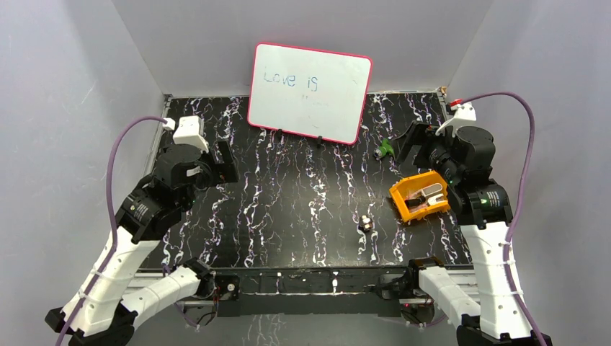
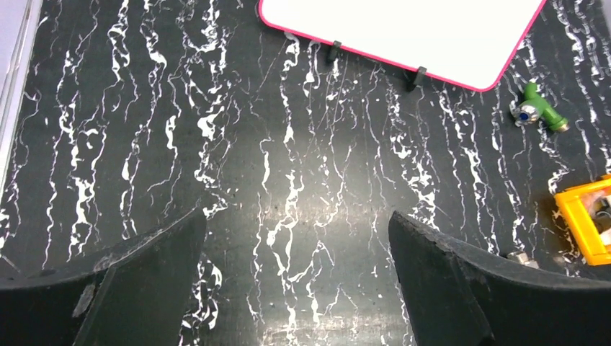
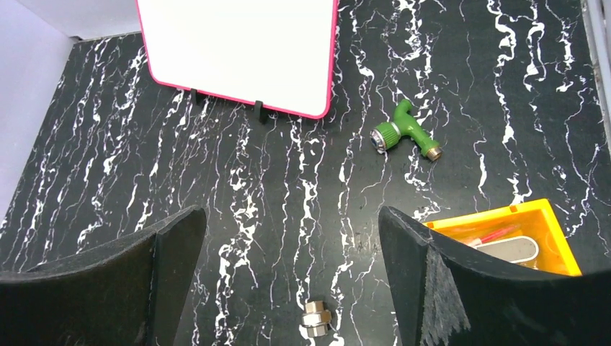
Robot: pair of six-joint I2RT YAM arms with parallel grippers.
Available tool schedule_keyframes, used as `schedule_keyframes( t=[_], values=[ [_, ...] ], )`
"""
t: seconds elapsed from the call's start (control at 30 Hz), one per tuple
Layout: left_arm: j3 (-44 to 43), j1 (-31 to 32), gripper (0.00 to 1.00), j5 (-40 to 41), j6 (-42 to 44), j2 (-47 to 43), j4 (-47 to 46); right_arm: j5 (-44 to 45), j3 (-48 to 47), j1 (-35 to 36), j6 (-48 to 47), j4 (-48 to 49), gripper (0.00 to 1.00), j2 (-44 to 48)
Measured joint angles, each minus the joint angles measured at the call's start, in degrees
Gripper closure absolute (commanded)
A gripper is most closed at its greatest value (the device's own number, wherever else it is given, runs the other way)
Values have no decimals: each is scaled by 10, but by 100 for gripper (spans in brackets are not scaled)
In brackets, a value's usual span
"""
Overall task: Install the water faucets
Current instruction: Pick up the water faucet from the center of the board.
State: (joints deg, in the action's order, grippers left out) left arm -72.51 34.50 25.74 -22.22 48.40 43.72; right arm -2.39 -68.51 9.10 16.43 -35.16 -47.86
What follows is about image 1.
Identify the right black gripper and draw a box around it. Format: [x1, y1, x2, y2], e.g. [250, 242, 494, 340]
[389, 120, 462, 185]

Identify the green water faucet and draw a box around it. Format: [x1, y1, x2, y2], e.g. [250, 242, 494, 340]
[373, 138, 395, 160]

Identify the silver hex nut fitting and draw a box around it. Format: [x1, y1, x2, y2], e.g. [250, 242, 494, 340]
[358, 215, 373, 234]

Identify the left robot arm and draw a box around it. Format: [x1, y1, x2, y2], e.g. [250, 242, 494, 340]
[45, 140, 238, 345]

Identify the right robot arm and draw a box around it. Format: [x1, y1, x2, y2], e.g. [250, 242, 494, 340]
[374, 121, 552, 345]

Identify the orange parts bin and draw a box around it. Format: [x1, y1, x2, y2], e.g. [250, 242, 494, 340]
[389, 171, 450, 223]

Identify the white part in bin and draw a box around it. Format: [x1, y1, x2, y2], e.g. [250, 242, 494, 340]
[420, 183, 445, 206]

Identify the pink framed whiteboard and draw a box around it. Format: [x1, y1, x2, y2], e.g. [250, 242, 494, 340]
[247, 43, 373, 145]

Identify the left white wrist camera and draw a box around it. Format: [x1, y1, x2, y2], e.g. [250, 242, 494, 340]
[173, 115, 209, 154]

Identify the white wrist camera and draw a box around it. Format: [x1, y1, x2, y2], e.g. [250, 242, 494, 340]
[435, 102, 476, 138]
[173, 115, 209, 154]

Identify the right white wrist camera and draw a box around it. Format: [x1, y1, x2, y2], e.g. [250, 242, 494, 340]
[435, 102, 476, 138]

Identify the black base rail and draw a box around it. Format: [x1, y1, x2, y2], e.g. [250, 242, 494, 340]
[216, 266, 415, 317]

